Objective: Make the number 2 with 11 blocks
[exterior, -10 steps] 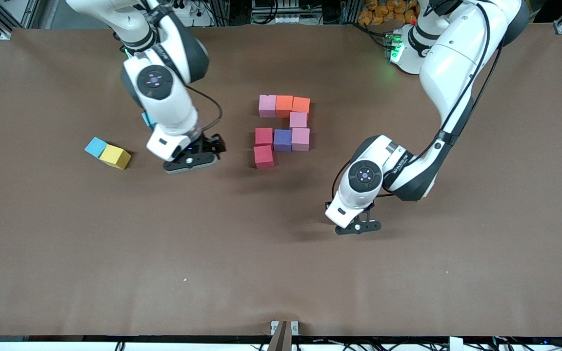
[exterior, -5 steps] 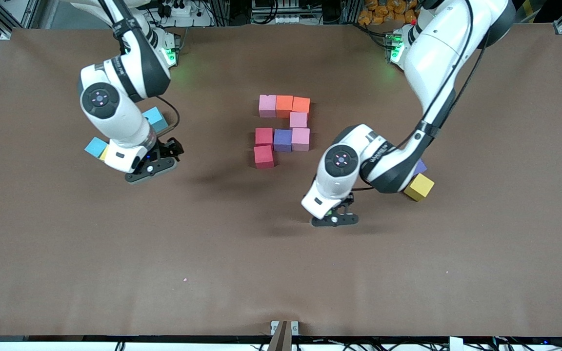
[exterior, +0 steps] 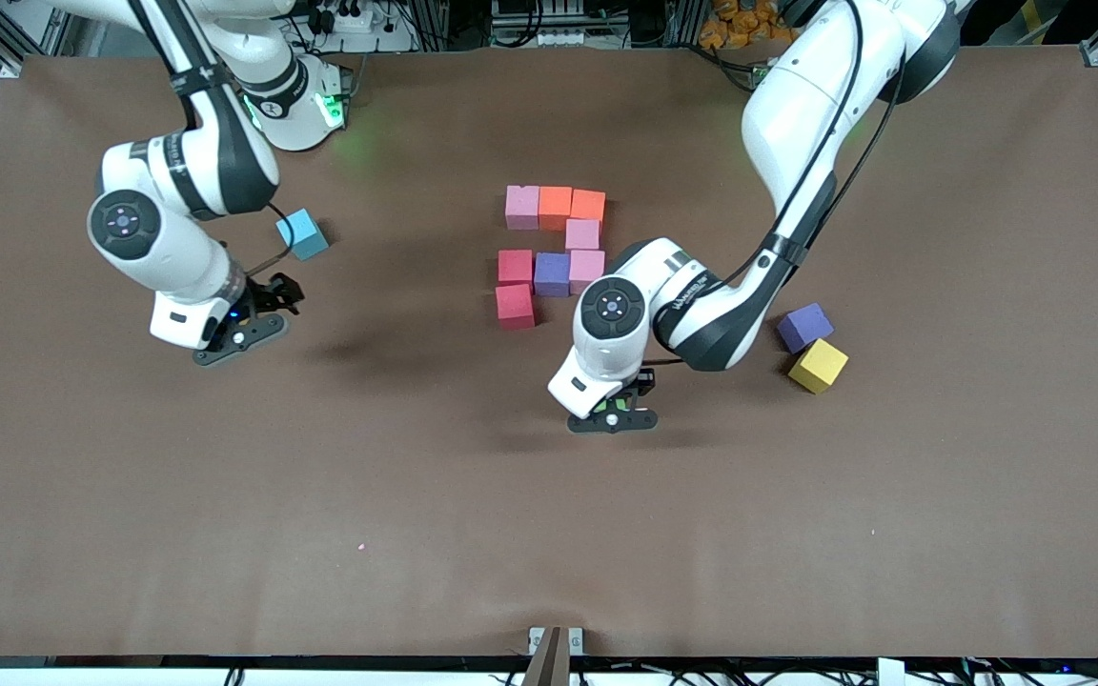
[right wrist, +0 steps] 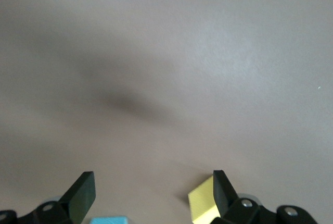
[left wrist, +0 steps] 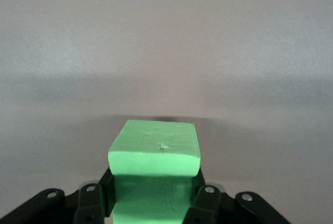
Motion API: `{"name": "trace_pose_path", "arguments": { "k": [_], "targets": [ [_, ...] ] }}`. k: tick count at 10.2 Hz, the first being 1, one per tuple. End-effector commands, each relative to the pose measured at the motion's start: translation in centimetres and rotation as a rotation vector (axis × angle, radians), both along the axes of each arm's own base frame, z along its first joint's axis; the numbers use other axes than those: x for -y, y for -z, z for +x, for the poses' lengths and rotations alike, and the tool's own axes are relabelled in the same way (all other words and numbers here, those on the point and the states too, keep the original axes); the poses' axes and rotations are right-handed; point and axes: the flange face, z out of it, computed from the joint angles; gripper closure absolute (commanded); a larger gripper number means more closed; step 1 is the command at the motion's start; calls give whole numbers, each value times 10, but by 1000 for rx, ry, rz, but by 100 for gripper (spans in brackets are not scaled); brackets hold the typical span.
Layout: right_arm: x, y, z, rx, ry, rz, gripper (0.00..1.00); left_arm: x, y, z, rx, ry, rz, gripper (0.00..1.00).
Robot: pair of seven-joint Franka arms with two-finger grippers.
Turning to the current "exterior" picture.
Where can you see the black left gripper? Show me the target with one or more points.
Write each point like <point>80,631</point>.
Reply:
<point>645,381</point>

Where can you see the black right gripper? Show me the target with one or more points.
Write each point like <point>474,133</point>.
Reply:
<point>276,292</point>

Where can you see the green foam cube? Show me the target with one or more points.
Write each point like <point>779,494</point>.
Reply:
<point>603,409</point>

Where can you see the pink foam cube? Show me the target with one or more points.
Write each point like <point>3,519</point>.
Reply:
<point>587,267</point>
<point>582,234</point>
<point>522,208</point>

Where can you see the purple foam cube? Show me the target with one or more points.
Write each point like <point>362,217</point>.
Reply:
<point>804,327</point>
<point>552,274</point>

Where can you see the red foam cube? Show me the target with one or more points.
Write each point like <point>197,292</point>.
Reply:
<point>515,307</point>
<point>515,268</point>

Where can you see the yellow foam cube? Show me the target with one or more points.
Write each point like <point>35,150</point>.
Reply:
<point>818,365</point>

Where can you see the orange foam cube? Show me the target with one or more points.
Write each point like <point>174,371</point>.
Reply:
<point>556,208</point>
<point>589,204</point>

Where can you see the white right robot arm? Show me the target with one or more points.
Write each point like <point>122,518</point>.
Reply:
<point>168,248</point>

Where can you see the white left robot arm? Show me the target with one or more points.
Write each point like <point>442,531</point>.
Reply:
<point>701,305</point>

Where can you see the light blue foam cube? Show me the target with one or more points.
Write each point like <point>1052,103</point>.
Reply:
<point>305,236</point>

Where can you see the orange bagged items pile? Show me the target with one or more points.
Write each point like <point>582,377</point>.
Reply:
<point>744,21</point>

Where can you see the metal bracket with post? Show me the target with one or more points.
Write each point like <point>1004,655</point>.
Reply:
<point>555,657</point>

